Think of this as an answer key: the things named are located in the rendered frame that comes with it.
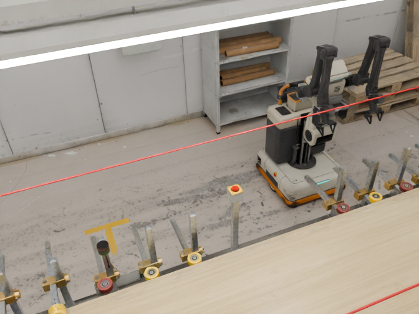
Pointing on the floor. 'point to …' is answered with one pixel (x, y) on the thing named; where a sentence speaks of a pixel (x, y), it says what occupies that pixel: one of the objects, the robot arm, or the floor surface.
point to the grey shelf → (283, 29)
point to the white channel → (58, 9)
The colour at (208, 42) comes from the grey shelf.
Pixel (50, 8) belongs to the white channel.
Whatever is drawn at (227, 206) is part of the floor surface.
